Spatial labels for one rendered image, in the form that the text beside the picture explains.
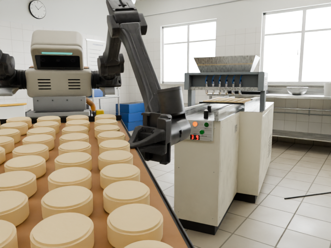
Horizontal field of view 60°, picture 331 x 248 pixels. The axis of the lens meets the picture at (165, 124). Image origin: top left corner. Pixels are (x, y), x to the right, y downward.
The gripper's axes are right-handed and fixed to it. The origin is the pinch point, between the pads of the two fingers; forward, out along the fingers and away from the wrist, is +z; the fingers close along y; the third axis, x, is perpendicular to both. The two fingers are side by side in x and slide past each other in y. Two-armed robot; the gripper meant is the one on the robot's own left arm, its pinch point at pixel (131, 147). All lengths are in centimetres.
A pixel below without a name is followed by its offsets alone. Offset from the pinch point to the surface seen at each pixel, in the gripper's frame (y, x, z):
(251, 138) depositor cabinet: 47, 24, -210
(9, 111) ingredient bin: 59, 381, -212
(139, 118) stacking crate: 108, 341, -495
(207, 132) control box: 29, 38, -137
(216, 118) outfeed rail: 19, 32, -138
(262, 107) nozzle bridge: 21, 20, -222
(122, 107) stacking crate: 81, 363, -462
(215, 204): 81, 29, -138
